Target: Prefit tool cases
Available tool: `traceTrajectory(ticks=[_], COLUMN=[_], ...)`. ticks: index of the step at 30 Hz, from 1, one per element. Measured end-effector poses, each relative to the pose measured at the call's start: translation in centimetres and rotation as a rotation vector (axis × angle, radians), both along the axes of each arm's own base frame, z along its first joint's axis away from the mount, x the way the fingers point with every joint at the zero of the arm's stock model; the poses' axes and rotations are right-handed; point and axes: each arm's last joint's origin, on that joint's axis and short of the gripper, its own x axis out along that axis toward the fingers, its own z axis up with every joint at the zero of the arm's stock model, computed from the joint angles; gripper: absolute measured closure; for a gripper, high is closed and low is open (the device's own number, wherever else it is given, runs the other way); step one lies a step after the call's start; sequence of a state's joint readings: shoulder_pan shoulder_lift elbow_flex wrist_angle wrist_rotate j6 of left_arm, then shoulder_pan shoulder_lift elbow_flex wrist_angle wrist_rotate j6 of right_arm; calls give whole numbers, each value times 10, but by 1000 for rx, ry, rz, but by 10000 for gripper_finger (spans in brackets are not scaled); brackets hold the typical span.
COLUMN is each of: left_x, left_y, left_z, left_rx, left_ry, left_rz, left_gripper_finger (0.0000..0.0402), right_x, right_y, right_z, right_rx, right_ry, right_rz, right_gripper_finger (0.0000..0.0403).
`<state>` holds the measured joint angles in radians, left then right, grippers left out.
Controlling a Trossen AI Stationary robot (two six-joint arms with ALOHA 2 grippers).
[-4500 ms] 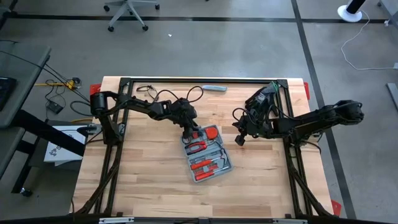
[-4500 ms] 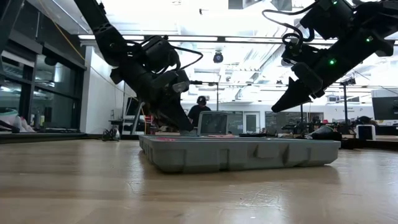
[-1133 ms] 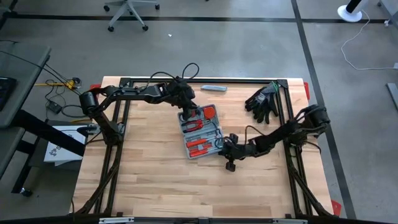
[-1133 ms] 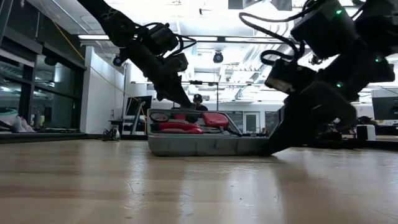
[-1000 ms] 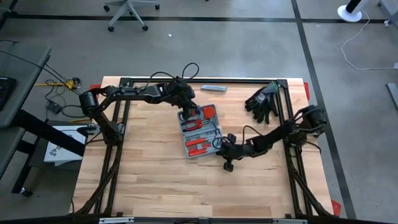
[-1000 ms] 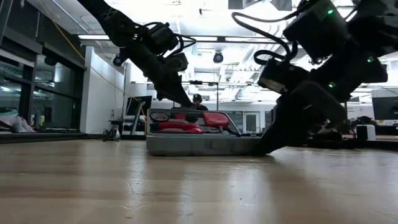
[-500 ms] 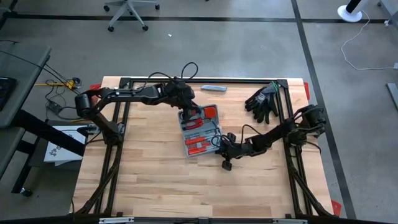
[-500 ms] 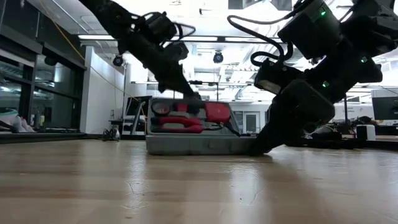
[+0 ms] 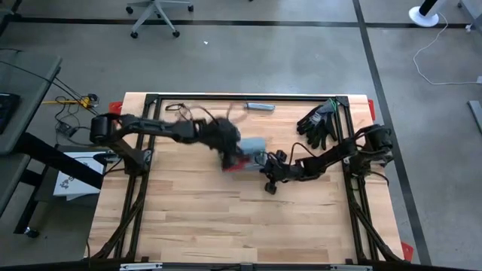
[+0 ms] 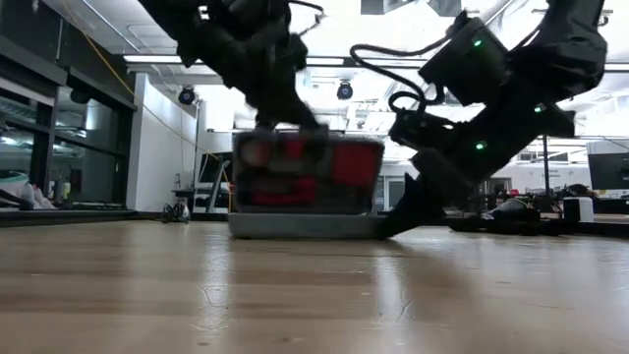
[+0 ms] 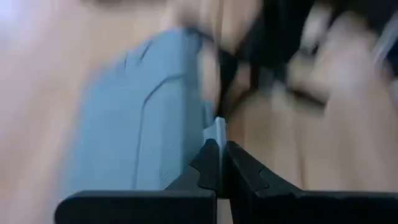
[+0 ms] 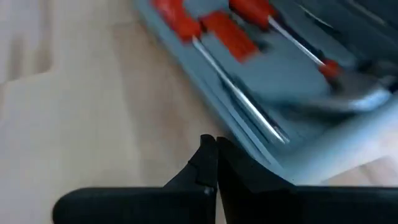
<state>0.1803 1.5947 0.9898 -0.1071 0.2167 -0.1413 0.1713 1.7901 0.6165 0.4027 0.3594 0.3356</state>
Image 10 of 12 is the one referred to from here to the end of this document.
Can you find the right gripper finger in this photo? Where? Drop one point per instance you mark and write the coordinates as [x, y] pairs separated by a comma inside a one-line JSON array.
[[415, 211]]

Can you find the grey plastic tool case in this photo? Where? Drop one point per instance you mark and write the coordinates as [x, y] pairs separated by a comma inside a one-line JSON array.
[[304, 226]]

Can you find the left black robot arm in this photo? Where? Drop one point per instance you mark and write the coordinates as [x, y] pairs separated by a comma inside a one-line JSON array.
[[196, 19]]

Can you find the red white tape roll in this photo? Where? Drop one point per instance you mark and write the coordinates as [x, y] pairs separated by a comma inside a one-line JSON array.
[[255, 153]]

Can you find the black background tripod stand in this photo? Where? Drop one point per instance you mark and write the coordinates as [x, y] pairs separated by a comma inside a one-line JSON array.
[[546, 167]]

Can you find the black monitor on stand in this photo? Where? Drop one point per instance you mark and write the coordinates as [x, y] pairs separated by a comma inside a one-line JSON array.
[[216, 167]]

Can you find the grey angled stand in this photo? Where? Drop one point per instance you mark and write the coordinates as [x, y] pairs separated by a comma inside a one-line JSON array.
[[217, 189]]

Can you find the long ceiling light strip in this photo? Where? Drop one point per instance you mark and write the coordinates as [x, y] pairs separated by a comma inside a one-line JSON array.
[[152, 58]]

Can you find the white black small box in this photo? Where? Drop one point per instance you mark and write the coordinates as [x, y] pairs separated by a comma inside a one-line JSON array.
[[580, 207]]

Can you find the black wide monitor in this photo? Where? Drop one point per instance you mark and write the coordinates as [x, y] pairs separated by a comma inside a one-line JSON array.
[[609, 169]]

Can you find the white green bundle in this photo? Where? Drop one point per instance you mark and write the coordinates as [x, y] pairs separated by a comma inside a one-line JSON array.
[[19, 189]]

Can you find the black round hanging camera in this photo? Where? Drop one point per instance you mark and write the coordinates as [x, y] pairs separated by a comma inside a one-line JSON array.
[[187, 96], [344, 90]]

